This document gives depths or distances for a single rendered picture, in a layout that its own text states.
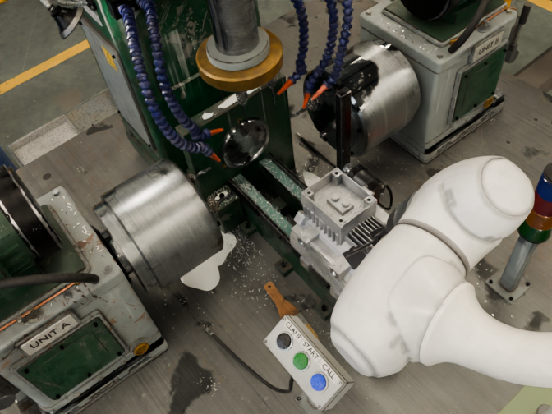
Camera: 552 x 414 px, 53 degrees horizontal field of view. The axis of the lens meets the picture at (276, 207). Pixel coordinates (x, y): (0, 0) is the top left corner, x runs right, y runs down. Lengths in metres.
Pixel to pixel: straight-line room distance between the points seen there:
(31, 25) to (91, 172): 2.46
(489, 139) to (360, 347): 1.23
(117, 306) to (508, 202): 0.80
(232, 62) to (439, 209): 0.60
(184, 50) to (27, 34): 2.80
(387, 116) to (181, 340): 0.74
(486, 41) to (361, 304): 1.03
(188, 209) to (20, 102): 2.49
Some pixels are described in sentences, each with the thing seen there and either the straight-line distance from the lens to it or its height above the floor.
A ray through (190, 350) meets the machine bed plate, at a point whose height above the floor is 0.80.
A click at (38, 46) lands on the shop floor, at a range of 3.95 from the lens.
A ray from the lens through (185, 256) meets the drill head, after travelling 1.21.
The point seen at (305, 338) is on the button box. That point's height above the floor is 1.08.
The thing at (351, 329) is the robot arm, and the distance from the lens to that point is 0.61.
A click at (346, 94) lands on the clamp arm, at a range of 1.19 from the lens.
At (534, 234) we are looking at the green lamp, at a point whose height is 1.06.
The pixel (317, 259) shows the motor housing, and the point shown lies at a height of 1.03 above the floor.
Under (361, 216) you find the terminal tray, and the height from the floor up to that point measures 1.13.
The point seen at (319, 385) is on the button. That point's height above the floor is 1.07.
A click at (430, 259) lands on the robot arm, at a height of 1.51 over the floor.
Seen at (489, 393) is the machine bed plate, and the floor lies 0.80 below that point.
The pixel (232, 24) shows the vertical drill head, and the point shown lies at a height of 1.43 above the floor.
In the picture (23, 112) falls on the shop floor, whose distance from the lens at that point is 3.50.
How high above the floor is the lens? 2.05
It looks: 53 degrees down
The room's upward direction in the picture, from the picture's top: 9 degrees counter-clockwise
